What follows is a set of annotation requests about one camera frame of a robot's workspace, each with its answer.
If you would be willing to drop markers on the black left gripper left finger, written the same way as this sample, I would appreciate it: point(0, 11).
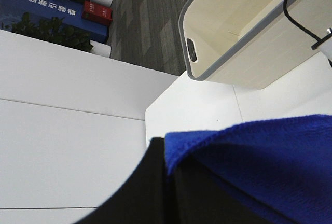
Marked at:
point(141, 198)

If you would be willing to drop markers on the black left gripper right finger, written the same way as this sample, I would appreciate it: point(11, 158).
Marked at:
point(200, 199)

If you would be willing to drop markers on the blue microfibre towel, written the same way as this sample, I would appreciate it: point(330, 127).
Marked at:
point(279, 168)

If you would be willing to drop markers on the beige bin with grey rim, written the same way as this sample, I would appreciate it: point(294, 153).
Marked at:
point(250, 43)

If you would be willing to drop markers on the green potted plant lower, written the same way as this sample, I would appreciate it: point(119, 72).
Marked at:
point(54, 31)

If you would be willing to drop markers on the red box on floor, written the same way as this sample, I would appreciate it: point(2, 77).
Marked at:
point(97, 13)

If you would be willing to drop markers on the blue printed banner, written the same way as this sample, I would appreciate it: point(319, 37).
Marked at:
point(70, 12)

